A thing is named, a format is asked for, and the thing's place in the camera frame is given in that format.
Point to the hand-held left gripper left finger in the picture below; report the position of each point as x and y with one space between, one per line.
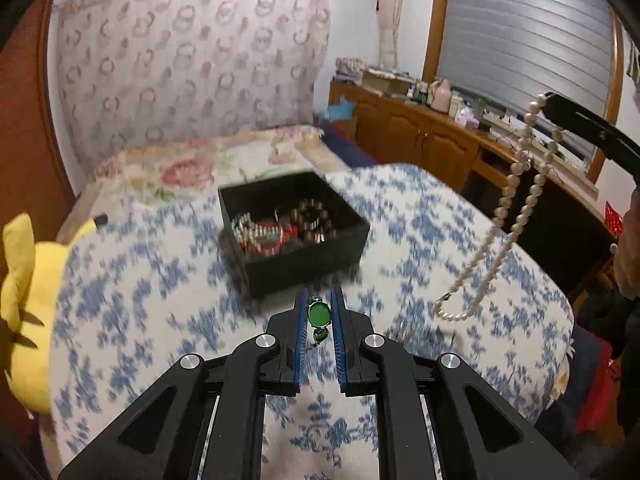
300 340

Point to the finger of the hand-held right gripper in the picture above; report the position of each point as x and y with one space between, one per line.
590 127

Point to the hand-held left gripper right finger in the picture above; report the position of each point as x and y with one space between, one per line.
339 340

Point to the green stone pendant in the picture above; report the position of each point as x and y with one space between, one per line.
320 314

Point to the black box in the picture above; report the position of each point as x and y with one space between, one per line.
310 265

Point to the person's right hand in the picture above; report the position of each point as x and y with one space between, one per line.
630 250

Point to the grey window blind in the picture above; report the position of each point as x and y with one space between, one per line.
525 35

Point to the tissue box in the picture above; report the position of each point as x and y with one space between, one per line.
466 119

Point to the white bottle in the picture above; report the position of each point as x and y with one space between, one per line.
455 106

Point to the pink thermos jug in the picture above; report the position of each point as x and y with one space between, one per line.
441 97

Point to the blue floral tablecloth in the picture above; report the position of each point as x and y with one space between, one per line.
150 300

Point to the wooden cabinet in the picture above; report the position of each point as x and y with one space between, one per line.
415 135

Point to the dark blue blanket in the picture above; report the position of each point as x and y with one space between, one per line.
350 147

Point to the floral bed quilt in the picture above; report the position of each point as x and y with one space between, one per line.
190 165

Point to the cardboard box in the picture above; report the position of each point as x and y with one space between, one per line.
382 82

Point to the cream lace curtain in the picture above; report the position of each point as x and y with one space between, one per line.
390 15

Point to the blue bag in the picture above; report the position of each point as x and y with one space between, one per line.
342 109

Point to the stack of patterned cloths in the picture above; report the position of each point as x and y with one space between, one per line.
349 70

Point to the red cloth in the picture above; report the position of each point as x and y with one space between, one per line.
597 390

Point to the yellow plush toy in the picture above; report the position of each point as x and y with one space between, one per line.
35 290

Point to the circle patterned curtain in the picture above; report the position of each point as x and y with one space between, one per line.
190 50

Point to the wooden louvred wardrobe door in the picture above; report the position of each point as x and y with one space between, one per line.
30 110

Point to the wooden window frame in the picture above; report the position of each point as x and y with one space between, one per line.
434 10

